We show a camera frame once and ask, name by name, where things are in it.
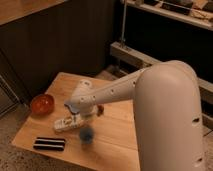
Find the black white striped box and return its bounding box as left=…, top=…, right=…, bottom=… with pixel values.
left=33, top=137, right=66, bottom=151

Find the white bottle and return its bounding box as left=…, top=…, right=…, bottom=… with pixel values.
left=53, top=116, right=84, bottom=132

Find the wooden table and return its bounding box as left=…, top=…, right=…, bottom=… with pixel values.
left=12, top=72, right=140, bottom=171

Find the metal shelf rack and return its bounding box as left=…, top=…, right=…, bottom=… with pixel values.
left=109, top=0, right=213, bottom=104

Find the red bowl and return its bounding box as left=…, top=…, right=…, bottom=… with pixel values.
left=30, top=94, right=54, bottom=115

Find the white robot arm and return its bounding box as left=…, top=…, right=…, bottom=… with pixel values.
left=70, top=60, right=205, bottom=171

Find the blue cup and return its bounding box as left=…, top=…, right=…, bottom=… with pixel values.
left=79, top=127, right=94, bottom=144

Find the orange carrot toy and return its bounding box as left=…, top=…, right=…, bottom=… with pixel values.
left=97, top=105, right=104, bottom=116

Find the blue sponge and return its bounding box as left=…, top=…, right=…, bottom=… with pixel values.
left=64, top=100, right=71, bottom=110

